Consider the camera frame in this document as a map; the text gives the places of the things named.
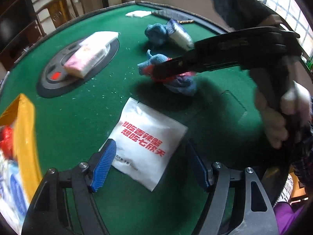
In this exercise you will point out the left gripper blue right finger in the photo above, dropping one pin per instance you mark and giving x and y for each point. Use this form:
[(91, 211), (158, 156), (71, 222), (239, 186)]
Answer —
[(201, 168)]

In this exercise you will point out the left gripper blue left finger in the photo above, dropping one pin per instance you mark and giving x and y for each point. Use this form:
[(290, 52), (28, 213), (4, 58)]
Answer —
[(100, 164)]

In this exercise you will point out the white red-text packet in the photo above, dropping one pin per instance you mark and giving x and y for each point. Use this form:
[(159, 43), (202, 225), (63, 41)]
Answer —
[(145, 142)]

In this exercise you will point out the white blue wet wipes pack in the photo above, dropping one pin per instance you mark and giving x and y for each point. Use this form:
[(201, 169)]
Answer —
[(14, 202)]

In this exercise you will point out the red plastic bag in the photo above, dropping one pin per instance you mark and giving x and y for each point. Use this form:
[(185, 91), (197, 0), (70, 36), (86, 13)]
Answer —
[(7, 142)]

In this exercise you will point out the yellow cardboard box tray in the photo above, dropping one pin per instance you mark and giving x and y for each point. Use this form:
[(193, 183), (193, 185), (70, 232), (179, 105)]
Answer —
[(20, 116)]

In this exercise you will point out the right hand white glove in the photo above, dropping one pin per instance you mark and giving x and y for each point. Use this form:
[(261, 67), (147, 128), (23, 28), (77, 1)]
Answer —
[(296, 101)]

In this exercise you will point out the blue tissue pocket pack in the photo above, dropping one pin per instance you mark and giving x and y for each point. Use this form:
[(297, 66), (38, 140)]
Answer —
[(178, 35)]

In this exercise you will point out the smartphone on table edge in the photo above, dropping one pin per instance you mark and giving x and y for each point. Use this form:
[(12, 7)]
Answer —
[(176, 16)]

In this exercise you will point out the round mahjong table console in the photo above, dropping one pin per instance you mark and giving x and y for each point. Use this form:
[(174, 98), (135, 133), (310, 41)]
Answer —
[(54, 81)]

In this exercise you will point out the dark blue towel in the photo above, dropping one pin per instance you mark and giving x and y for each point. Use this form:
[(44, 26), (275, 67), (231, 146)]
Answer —
[(157, 34)]

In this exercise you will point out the pink tissue pack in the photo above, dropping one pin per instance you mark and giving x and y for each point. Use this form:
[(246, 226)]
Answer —
[(84, 59)]

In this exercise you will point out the white folded napkin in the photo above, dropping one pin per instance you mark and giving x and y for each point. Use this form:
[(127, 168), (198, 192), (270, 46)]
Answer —
[(138, 14)]

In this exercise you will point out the white tissue pack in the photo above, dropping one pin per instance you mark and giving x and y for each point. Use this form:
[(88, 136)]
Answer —
[(100, 38)]

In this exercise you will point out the wooden chair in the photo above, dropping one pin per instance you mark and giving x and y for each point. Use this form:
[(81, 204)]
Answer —
[(58, 12)]

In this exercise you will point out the black television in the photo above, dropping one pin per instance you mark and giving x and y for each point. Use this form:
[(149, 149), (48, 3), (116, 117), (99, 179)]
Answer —
[(15, 19)]

